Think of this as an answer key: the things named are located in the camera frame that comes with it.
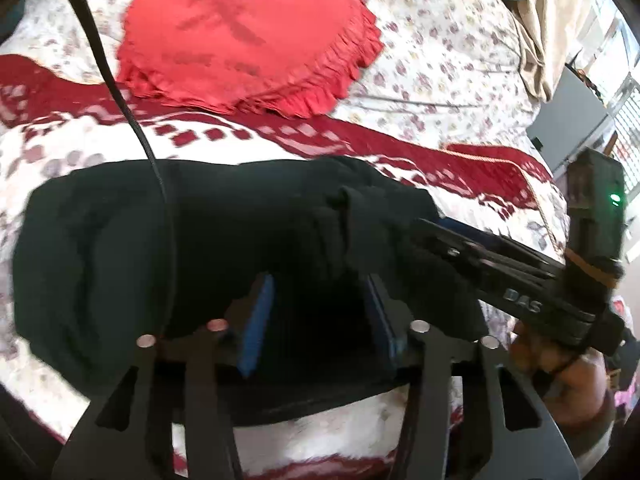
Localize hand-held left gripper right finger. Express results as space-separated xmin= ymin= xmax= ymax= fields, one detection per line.
xmin=364 ymin=274 xmax=581 ymax=480

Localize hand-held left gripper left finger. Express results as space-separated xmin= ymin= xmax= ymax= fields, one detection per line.
xmin=52 ymin=272 xmax=276 ymax=480

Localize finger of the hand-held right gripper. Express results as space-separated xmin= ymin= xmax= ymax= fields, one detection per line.
xmin=410 ymin=217 xmax=568 ymax=301

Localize black pants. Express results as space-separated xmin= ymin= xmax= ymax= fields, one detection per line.
xmin=11 ymin=156 xmax=488 ymax=426

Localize person's right hand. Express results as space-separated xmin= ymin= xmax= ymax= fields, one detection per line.
xmin=511 ymin=321 xmax=613 ymax=426

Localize white window grille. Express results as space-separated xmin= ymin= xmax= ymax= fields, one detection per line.
xmin=607 ymin=75 xmax=640 ymax=186

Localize red and white fleece blanket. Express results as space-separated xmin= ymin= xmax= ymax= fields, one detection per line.
xmin=0 ymin=54 xmax=626 ymax=480

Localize beige curtain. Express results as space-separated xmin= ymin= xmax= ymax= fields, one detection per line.
xmin=510 ymin=0 xmax=601 ymax=103

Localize floral bedsheet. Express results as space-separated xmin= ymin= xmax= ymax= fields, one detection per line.
xmin=0 ymin=0 xmax=543 ymax=161

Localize red round frilled cushion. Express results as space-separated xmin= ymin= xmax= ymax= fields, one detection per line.
xmin=116 ymin=0 xmax=385 ymax=120

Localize black cable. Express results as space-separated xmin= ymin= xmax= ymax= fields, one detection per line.
xmin=42 ymin=0 xmax=177 ymax=341

